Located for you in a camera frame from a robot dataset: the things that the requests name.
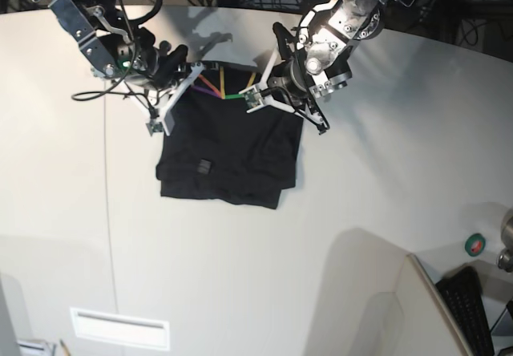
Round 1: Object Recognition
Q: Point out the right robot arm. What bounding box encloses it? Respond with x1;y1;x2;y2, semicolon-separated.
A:
31;0;192;101

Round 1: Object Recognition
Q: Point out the pencil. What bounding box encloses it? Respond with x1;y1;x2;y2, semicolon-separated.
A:
59;339;71;356

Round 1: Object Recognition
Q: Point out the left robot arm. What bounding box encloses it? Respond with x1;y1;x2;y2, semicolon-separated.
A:
266;0;415;104

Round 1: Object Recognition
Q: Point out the black t-shirt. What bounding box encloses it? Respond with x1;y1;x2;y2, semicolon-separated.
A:
156;65;303;209

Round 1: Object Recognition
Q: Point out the black keyboard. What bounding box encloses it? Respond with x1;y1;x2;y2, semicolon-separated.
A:
436;266;495;356

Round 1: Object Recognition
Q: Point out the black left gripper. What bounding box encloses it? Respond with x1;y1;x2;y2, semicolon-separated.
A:
267;61;307;103

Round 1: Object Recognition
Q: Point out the silver metal cylinder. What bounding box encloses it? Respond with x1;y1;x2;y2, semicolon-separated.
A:
497;217;513;273

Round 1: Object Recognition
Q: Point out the green tape roll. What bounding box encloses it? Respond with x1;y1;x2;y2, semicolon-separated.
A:
464;233;487;257

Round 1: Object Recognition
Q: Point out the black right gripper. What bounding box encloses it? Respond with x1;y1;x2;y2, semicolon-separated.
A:
138;42;188;90

